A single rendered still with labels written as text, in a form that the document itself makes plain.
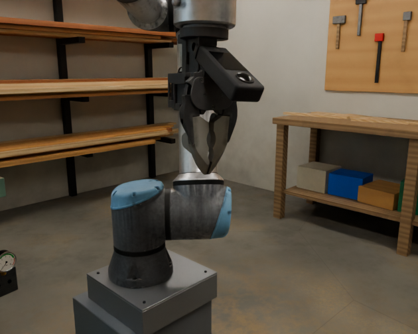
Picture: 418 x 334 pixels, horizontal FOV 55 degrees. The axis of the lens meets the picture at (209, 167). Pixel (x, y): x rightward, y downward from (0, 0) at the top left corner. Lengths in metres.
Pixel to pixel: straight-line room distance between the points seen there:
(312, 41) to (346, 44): 0.34
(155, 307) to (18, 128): 3.08
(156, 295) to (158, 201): 0.25
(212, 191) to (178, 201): 0.10
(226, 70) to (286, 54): 3.50
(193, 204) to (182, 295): 0.25
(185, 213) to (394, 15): 2.79
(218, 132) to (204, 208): 0.53
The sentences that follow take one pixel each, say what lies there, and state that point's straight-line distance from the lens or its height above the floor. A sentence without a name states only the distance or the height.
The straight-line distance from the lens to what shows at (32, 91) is 3.42.
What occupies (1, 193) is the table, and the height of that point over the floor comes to 0.85.
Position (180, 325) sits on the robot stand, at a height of 0.51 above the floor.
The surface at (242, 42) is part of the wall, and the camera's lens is 4.37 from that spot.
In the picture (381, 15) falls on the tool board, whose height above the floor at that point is 1.64.
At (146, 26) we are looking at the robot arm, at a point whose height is 1.34.
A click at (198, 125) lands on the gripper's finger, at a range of 0.59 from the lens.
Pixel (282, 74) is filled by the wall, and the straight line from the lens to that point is 4.05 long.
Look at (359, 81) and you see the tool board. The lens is 3.65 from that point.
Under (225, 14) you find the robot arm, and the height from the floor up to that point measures 1.29.
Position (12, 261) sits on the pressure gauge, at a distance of 1.40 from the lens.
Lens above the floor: 1.22
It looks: 13 degrees down
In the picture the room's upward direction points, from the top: straight up
